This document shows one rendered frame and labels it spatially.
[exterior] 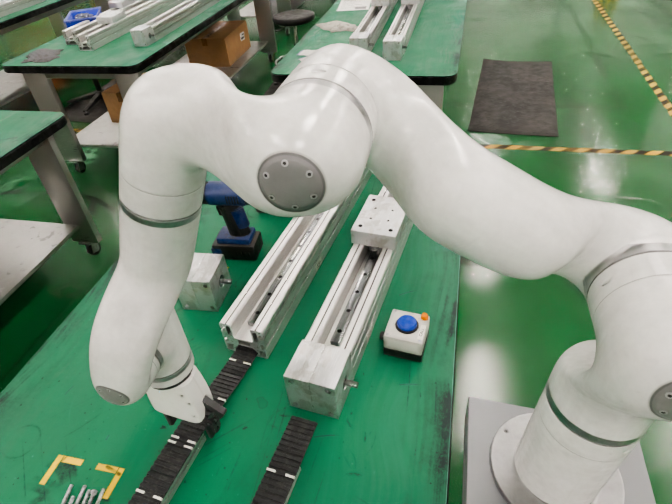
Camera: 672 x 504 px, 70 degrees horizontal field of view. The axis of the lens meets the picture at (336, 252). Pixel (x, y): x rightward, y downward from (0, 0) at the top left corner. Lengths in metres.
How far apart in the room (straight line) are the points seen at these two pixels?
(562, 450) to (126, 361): 0.56
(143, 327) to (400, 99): 0.40
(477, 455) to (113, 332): 0.57
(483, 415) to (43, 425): 0.83
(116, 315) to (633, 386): 0.55
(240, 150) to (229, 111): 0.03
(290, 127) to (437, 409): 0.71
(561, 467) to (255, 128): 0.58
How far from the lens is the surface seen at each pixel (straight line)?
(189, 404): 0.85
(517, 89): 4.41
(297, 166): 0.36
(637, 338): 0.51
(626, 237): 0.58
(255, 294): 1.10
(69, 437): 1.11
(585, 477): 0.76
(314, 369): 0.91
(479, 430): 0.88
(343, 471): 0.91
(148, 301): 0.64
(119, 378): 0.68
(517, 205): 0.46
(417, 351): 1.01
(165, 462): 0.95
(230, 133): 0.40
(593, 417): 0.66
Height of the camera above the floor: 1.60
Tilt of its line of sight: 39 degrees down
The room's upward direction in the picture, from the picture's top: 5 degrees counter-clockwise
